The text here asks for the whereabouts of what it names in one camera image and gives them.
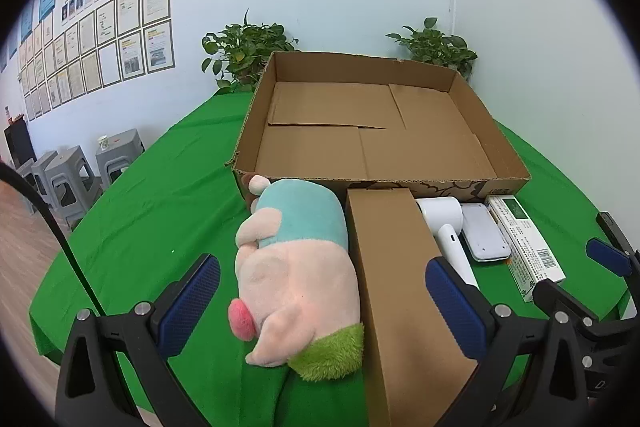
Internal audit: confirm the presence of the green tablecloth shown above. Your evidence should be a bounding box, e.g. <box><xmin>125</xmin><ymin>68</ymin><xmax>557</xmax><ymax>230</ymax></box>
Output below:
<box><xmin>29</xmin><ymin>92</ymin><xmax>633</xmax><ymax>427</ymax></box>

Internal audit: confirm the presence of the bushy potted green plant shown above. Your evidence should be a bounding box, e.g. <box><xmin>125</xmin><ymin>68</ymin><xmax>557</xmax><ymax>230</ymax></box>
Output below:
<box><xmin>201</xmin><ymin>9</ymin><xmax>301</xmax><ymax>95</ymax></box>

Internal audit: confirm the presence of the white and green medicine box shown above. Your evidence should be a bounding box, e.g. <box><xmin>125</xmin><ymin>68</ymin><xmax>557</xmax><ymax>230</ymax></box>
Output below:
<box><xmin>485</xmin><ymin>195</ymin><xmax>567</xmax><ymax>304</ymax></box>

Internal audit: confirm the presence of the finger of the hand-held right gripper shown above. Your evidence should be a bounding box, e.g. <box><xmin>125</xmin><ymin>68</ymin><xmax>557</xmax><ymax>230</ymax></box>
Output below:
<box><xmin>533</xmin><ymin>279</ymin><xmax>640</xmax><ymax>403</ymax></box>
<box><xmin>586</xmin><ymin>212</ymin><xmax>640</xmax><ymax>280</ymax></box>

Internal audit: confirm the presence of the group of framed wall certificates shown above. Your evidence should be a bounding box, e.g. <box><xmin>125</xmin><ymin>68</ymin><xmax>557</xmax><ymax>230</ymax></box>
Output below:
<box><xmin>17</xmin><ymin>0</ymin><xmax>177</xmax><ymax>122</ymax></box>

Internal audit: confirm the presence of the black cabinet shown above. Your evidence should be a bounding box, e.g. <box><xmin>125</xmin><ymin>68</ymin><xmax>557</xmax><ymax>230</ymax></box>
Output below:
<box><xmin>4</xmin><ymin>119</ymin><xmax>37</xmax><ymax>168</ymax></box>

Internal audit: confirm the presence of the long brown cardboard box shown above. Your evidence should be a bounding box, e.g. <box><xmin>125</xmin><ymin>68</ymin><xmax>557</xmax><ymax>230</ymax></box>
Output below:
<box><xmin>346</xmin><ymin>188</ymin><xmax>481</xmax><ymax>427</ymax></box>

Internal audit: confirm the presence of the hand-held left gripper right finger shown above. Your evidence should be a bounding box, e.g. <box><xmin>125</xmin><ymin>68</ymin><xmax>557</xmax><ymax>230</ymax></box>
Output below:
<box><xmin>425</xmin><ymin>257</ymin><xmax>591</xmax><ymax>427</ymax></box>

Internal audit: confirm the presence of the grey plastic stool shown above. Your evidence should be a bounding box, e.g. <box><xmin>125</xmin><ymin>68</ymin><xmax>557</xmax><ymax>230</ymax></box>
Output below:
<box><xmin>44</xmin><ymin>146</ymin><xmax>103</xmax><ymax>228</ymax></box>
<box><xmin>17</xmin><ymin>151</ymin><xmax>58</xmax><ymax>202</ymax></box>
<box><xmin>95</xmin><ymin>129</ymin><xmax>147</xmax><ymax>190</ymax></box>

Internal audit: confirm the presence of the pink pig plush toy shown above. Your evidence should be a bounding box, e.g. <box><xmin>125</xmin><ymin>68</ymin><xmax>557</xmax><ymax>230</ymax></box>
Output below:
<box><xmin>228</xmin><ymin>174</ymin><xmax>366</xmax><ymax>383</ymax></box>

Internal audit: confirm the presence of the small potted green plant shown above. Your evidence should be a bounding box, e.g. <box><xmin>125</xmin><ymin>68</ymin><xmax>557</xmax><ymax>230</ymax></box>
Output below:
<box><xmin>386</xmin><ymin>18</ymin><xmax>478</xmax><ymax>80</ymax></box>

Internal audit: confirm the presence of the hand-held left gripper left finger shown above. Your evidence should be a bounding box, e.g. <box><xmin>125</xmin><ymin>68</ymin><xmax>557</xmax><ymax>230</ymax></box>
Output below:
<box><xmin>54</xmin><ymin>253</ymin><xmax>222</xmax><ymax>427</ymax></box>

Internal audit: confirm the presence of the white plastic device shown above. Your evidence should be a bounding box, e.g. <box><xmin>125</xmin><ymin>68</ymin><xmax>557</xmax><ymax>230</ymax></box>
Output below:
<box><xmin>460</xmin><ymin>202</ymin><xmax>512</xmax><ymax>264</ymax></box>

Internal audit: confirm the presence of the large cardboard box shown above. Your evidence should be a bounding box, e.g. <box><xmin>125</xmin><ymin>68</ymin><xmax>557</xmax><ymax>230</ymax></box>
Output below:
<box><xmin>226</xmin><ymin>51</ymin><xmax>532</xmax><ymax>208</ymax></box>

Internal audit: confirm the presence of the white hair dryer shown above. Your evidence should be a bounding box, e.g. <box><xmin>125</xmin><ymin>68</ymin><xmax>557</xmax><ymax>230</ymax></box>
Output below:
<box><xmin>416</xmin><ymin>196</ymin><xmax>481</xmax><ymax>293</ymax></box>

